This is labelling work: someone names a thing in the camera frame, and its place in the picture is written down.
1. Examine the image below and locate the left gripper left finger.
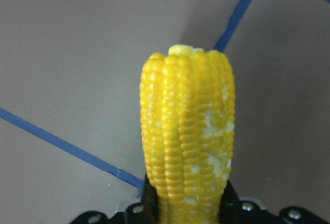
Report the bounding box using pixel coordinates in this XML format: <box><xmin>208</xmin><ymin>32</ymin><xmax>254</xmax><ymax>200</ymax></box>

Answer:
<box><xmin>71</xmin><ymin>177</ymin><xmax>158</xmax><ymax>223</ymax></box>

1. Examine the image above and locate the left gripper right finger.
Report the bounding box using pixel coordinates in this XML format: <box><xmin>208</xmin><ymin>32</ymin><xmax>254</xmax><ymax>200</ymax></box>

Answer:
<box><xmin>219</xmin><ymin>181</ymin><xmax>329</xmax><ymax>224</ymax></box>

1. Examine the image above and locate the yellow corn cob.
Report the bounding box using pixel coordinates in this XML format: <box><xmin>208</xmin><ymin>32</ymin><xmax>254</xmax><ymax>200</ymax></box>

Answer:
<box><xmin>140</xmin><ymin>44</ymin><xmax>235</xmax><ymax>223</ymax></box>

